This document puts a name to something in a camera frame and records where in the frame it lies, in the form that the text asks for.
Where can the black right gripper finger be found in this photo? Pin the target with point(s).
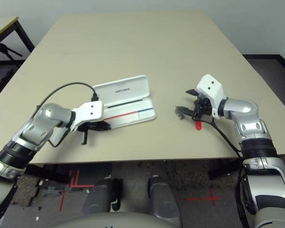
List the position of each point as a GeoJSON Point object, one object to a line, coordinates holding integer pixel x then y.
{"type": "Point", "coordinates": [192, 92]}
{"type": "Point", "coordinates": [184, 111]}

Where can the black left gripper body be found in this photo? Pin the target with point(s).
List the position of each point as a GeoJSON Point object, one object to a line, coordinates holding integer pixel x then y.
{"type": "Point", "coordinates": [84, 137]}

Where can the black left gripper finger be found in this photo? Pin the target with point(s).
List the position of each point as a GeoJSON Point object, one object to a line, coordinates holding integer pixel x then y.
{"type": "Point", "coordinates": [103, 128]}
{"type": "Point", "coordinates": [102, 123]}

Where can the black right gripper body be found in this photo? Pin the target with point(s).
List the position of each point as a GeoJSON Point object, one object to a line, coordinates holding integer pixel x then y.
{"type": "Point", "coordinates": [203, 108]}

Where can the black marker with red cap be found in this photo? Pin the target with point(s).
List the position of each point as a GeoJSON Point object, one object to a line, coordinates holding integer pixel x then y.
{"type": "Point", "coordinates": [198, 126]}

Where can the white plastic pencil case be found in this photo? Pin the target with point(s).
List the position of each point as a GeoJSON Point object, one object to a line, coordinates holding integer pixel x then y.
{"type": "Point", "coordinates": [123, 90]}

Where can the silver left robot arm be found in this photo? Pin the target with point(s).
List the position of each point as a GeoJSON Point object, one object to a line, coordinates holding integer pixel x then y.
{"type": "Point", "coordinates": [54, 114]}

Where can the red tape corner lines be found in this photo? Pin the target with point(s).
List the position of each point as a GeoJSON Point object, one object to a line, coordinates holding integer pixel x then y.
{"type": "Point", "coordinates": [79, 186]}

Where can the grey robot left leg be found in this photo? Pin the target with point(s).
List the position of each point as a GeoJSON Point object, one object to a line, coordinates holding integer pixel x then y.
{"type": "Point", "coordinates": [97, 197]}

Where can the grey robot leg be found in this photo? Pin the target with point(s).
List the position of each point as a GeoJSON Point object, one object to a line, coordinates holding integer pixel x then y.
{"type": "Point", "coordinates": [164, 199]}
{"type": "Point", "coordinates": [97, 197]}

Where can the grey crumpled scrap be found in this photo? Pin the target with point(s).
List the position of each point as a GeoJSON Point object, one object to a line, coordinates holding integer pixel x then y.
{"type": "Point", "coordinates": [52, 192]}

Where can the grey robot torso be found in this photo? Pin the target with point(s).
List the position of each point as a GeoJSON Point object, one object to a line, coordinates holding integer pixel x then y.
{"type": "Point", "coordinates": [114, 222]}

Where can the red tape cross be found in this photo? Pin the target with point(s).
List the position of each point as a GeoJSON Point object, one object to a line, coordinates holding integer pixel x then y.
{"type": "Point", "coordinates": [212, 197]}

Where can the grey robot right leg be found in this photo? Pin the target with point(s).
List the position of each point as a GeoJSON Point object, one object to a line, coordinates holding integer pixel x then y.
{"type": "Point", "coordinates": [164, 199]}

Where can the dark grey foam mat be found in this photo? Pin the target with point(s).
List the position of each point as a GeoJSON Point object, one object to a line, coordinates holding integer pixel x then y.
{"type": "Point", "coordinates": [0, 78]}

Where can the black tripod stand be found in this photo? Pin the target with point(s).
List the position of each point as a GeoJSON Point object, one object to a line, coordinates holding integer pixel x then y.
{"type": "Point", "coordinates": [0, 47]}

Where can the beige side table black legs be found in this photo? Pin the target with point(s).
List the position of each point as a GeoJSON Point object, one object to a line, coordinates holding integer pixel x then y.
{"type": "Point", "coordinates": [2, 26]}

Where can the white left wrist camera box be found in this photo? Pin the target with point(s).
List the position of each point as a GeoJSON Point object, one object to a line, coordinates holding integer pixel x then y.
{"type": "Point", "coordinates": [90, 111]}

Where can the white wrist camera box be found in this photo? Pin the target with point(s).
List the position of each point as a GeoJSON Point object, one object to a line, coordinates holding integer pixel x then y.
{"type": "Point", "coordinates": [90, 111]}
{"type": "Point", "coordinates": [211, 90]}

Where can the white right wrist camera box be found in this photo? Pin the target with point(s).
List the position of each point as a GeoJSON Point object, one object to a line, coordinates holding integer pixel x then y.
{"type": "Point", "coordinates": [211, 90]}

